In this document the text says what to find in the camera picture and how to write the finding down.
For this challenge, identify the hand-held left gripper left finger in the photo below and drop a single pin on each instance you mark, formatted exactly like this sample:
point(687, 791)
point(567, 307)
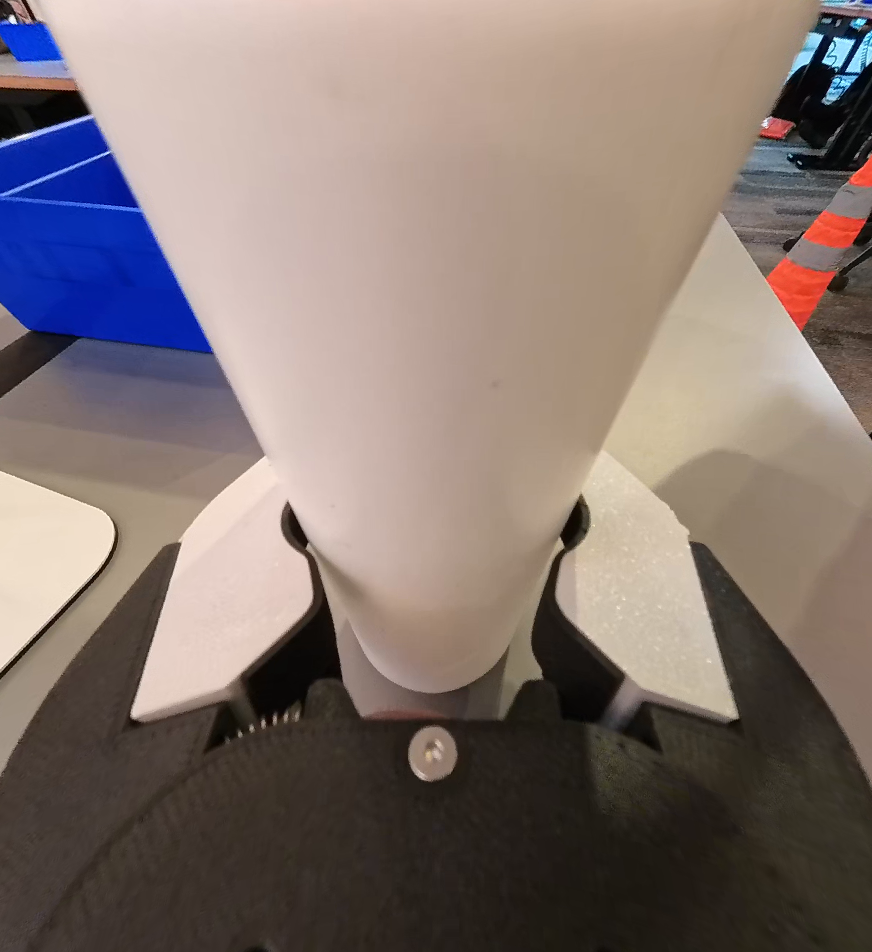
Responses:
point(228, 610)

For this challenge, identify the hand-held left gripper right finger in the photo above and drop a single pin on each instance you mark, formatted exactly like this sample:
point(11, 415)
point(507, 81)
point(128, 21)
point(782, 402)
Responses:
point(637, 595)

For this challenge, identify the orange flat floor marker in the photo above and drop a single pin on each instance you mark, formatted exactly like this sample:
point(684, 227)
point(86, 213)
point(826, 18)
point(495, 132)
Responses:
point(777, 130)

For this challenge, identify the orange traffic cone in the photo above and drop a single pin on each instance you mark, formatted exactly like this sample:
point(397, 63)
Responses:
point(838, 231)

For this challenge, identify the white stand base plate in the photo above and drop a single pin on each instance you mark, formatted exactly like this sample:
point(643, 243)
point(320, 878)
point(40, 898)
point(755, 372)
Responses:
point(20, 580)

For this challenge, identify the wooden top desk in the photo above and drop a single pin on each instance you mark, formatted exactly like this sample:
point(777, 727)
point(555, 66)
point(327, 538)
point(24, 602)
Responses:
point(12, 75)
point(868, 15)

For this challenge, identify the small blue plastic bin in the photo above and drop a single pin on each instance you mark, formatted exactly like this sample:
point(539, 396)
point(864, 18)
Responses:
point(27, 40)

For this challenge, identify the white bottle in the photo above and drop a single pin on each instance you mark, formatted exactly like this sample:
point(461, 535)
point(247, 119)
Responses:
point(436, 298)

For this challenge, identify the black backpack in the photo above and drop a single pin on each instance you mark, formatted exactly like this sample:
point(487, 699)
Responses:
point(811, 101)

